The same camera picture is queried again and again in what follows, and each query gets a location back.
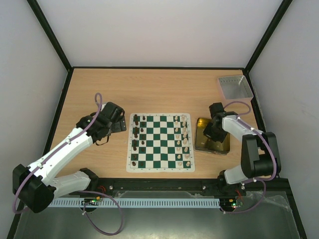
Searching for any yellow transparent piece tray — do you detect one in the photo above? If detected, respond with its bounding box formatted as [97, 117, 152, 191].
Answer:
[194, 118, 230, 155]

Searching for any green white chess board mat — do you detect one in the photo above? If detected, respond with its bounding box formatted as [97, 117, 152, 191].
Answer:
[126, 113, 195, 173]

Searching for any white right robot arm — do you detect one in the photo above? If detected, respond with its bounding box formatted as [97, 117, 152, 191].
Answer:
[203, 103, 281, 195]

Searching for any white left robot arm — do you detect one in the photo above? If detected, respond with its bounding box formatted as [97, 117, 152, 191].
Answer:
[12, 102, 126, 213]

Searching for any grey metal tin box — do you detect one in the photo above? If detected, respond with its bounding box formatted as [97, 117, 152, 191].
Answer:
[217, 75, 254, 101]

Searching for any black cage frame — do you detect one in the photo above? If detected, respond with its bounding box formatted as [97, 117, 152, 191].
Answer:
[4, 0, 308, 239]

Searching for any light blue slotted cable duct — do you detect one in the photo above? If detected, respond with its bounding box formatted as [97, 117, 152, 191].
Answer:
[49, 198, 220, 209]

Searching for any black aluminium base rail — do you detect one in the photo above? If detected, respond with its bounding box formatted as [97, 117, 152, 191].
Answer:
[68, 178, 290, 197]

